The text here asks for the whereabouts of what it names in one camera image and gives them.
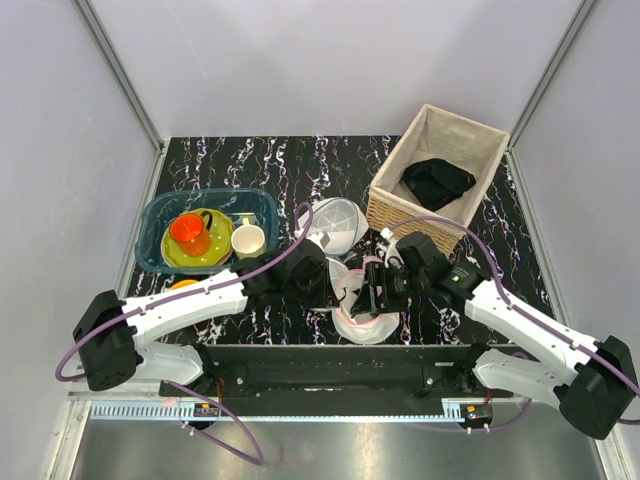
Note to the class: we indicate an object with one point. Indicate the pink-trimmed mesh laundry bag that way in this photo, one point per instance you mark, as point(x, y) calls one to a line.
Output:
point(363, 329)

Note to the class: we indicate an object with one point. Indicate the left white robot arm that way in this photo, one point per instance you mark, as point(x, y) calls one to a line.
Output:
point(120, 339)

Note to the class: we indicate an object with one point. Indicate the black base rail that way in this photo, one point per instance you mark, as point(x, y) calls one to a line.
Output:
point(331, 382)

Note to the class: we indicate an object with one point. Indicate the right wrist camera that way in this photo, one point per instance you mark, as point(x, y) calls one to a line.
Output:
point(390, 245)

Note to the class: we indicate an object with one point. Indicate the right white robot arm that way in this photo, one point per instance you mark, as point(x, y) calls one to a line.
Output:
point(590, 382)

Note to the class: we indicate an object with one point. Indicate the black bra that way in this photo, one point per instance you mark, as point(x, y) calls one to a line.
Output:
point(435, 182)

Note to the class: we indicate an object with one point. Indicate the teal plastic tub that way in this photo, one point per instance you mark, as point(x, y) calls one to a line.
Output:
point(241, 205)

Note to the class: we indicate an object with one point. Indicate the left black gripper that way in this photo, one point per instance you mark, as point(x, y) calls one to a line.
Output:
point(324, 299)

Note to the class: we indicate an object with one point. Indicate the yellow-green plate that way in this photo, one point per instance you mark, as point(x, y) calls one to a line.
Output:
point(219, 251)

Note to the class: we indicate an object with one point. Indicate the wicker basket with liner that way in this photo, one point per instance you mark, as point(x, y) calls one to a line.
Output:
point(435, 133)

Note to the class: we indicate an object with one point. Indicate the orange mug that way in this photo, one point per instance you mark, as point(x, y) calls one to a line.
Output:
point(190, 231)

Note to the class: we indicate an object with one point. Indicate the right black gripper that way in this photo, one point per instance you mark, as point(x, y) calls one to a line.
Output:
point(386, 301)

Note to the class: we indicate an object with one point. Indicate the orange bowl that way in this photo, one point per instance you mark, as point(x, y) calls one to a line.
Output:
point(183, 284)

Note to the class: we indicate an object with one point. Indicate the cream mug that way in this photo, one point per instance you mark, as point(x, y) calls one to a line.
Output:
point(248, 241)

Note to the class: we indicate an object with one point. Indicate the grey-trimmed mesh laundry bag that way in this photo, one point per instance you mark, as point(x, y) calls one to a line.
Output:
point(341, 218)

